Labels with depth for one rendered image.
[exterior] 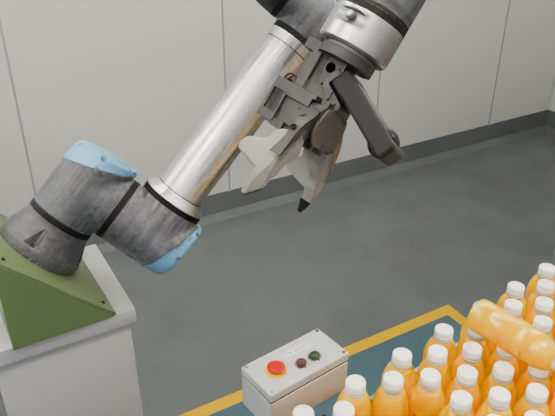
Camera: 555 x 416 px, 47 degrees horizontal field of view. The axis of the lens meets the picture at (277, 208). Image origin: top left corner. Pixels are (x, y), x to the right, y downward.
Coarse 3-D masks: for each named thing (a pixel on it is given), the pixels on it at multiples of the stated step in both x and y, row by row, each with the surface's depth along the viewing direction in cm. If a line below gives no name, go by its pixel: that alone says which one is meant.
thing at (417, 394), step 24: (528, 288) 158; (528, 312) 146; (552, 312) 142; (432, 336) 137; (552, 336) 137; (456, 360) 131; (480, 360) 128; (504, 360) 130; (408, 384) 127; (456, 384) 124; (480, 384) 129; (504, 384) 123; (528, 384) 125; (552, 384) 128; (432, 408) 122; (480, 408) 120; (504, 408) 117; (528, 408) 119; (552, 408) 122
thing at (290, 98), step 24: (312, 48) 75; (336, 48) 72; (312, 72) 75; (336, 72) 73; (360, 72) 73; (288, 96) 74; (312, 96) 72; (336, 96) 74; (288, 120) 74; (336, 120) 74; (312, 144) 73; (336, 144) 78
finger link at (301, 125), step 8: (312, 112) 71; (296, 120) 71; (304, 120) 70; (312, 120) 71; (288, 128) 70; (296, 128) 70; (304, 128) 70; (312, 128) 72; (288, 136) 70; (296, 136) 70; (304, 136) 71; (280, 144) 70; (288, 144) 70; (280, 152) 69
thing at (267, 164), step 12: (276, 132) 73; (240, 144) 72; (252, 144) 72; (264, 144) 72; (300, 144) 72; (252, 156) 71; (264, 156) 70; (276, 156) 69; (288, 156) 71; (264, 168) 69; (276, 168) 70; (252, 180) 70; (264, 180) 70; (252, 192) 70
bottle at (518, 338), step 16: (480, 304) 130; (480, 320) 128; (496, 320) 126; (512, 320) 125; (496, 336) 125; (512, 336) 123; (528, 336) 121; (544, 336) 121; (512, 352) 124; (528, 352) 120; (544, 352) 119; (544, 368) 120
